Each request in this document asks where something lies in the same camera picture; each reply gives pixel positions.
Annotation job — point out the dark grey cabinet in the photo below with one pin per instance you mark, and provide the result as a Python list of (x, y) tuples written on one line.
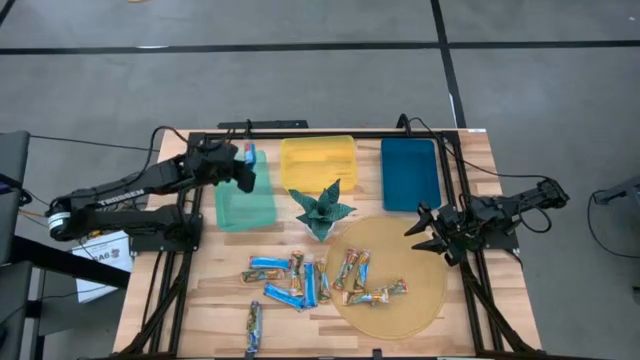
[(15, 310)]

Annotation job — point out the translucent yellow plastic bin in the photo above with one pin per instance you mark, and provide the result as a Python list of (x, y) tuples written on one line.
[(320, 165)]

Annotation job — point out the blue plastic bin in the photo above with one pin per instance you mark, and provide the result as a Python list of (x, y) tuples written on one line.
[(410, 175)]

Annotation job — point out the long black bar device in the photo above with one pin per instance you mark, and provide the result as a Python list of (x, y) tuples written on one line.
[(265, 124)]

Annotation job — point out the snake plant in white pot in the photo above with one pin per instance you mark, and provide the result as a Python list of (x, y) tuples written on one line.
[(322, 212)]

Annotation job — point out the translucent green plastic bin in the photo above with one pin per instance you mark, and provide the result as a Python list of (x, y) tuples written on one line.
[(245, 210)]

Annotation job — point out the white printed paper sheet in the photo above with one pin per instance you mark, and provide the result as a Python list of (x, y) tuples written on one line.
[(100, 280)]

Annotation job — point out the black beam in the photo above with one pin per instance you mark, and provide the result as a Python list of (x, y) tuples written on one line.
[(60, 260)]

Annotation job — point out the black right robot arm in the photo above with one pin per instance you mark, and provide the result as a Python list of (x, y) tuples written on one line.
[(545, 192)]

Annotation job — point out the large light blue bag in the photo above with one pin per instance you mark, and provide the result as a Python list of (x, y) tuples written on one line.
[(365, 298)]

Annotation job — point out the grey stand leg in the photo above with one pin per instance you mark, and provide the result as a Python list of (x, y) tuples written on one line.
[(625, 190)]

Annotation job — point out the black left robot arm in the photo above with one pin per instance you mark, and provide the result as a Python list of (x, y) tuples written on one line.
[(120, 197)]

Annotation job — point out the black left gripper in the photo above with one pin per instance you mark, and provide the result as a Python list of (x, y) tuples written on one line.
[(215, 162)]

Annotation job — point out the blue oatmeal raisin granola bar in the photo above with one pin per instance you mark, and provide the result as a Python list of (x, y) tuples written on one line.
[(282, 296), (310, 285), (254, 327), (270, 263)]

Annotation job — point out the small black table clamp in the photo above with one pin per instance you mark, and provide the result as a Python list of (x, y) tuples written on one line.
[(377, 354), (248, 356)]

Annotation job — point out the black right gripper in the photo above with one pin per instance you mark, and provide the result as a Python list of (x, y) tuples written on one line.
[(460, 225)]

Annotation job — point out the round woven straw placemat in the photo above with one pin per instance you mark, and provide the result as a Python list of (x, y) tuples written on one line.
[(400, 320)]

